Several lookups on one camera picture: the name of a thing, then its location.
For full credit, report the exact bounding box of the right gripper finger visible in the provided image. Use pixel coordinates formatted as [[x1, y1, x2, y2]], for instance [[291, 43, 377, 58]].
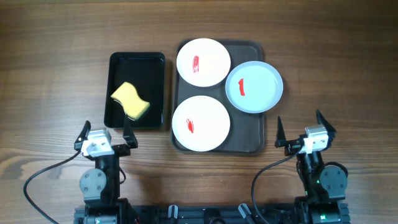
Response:
[[274, 116, 287, 147], [316, 110, 336, 139]]

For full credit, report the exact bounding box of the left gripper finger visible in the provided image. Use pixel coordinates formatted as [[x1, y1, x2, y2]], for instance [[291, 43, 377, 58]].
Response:
[[74, 120, 91, 151], [123, 115, 138, 149]]

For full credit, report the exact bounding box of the yellow green sponge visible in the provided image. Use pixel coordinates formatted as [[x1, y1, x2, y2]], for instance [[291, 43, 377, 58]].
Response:
[[111, 82, 150, 120]]

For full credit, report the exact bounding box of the white plate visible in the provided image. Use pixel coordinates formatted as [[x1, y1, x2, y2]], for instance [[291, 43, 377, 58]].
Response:
[[176, 38, 231, 87], [172, 95, 231, 152]]

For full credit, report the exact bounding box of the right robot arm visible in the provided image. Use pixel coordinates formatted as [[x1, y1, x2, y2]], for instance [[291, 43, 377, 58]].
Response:
[[275, 111, 351, 224]]

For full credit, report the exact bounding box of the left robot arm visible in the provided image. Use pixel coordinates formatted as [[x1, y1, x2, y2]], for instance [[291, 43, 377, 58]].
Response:
[[73, 116, 140, 224]]

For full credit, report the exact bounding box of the dark brown serving tray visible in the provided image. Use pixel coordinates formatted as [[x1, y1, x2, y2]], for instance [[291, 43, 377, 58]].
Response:
[[172, 39, 265, 155]]

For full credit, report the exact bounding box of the light grey plate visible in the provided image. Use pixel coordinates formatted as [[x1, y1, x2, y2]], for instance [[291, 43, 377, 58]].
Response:
[[225, 61, 284, 114]]

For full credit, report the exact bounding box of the black plastic bin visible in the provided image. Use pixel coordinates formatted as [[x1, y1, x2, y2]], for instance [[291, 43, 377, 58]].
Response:
[[104, 52, 166, 129]]

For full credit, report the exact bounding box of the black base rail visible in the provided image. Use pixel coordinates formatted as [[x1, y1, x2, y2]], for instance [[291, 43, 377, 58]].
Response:
[[73, 203, 351, 224]]

